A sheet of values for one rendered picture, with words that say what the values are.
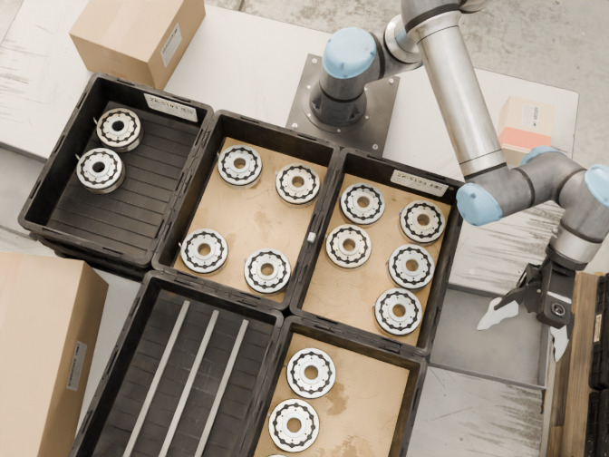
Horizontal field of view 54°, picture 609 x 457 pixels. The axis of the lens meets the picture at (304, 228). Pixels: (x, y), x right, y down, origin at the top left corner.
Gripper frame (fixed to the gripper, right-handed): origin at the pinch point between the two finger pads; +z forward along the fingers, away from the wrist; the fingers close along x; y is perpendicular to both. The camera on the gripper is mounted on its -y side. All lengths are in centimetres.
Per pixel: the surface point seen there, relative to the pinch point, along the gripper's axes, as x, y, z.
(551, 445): -52, 71, 70
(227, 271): 58, 14, 17
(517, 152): 4, 60, -20
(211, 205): 68, 23, 8
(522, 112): 6, 67, -28
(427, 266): 17.3, 23.9, 2.5
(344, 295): 31.9, 17.2, 13.4
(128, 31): 106, 46, -17
